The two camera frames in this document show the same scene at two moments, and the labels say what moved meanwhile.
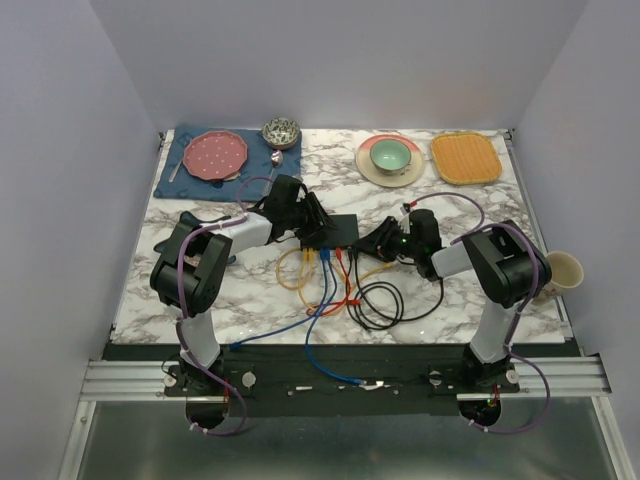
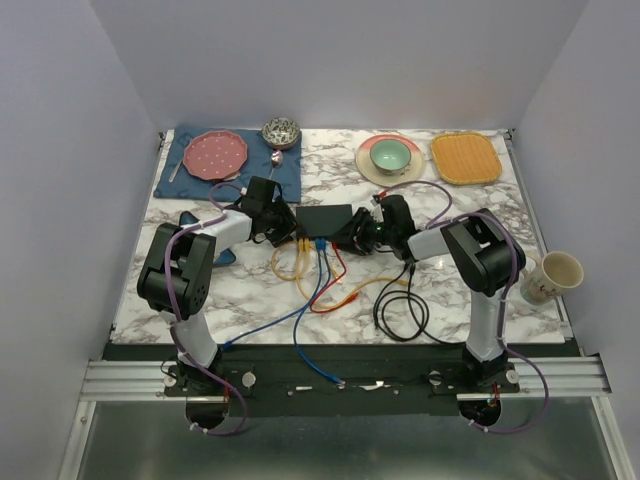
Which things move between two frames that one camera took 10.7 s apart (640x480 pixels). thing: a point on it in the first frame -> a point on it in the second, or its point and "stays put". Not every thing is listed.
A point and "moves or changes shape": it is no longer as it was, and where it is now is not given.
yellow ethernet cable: [310, 308] moves or changes shape
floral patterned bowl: [281, 133] stays put
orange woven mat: [466, 157] stays put
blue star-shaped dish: [187, 219] stays put
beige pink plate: [372, 175] stays put
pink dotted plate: [215, 155] stays put
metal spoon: [276, 161] stays put
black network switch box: [345, 234] moves or changes shape
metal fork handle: [175, 172] stays put
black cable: [382, 313] -> [422, 324]
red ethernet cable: [328, 308] moves or changes shape
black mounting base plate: [343, 379] stays put
